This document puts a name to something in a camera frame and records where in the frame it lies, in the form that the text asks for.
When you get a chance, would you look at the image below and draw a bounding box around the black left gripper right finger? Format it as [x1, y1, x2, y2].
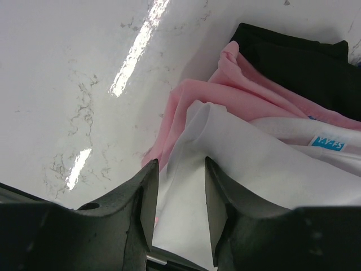
[205, 158, 360, 270]

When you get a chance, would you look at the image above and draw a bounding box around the black t shirt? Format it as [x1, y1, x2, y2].
[232, 23, 360, 120]

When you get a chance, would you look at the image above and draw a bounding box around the pink t shirt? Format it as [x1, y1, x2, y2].
[142, 41, 360, 168]

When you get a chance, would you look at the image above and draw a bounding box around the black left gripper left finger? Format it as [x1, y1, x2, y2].
[1, 160, 159, 270]

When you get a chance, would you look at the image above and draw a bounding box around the white t shirt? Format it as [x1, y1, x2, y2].
[152, 101, 360, 270]

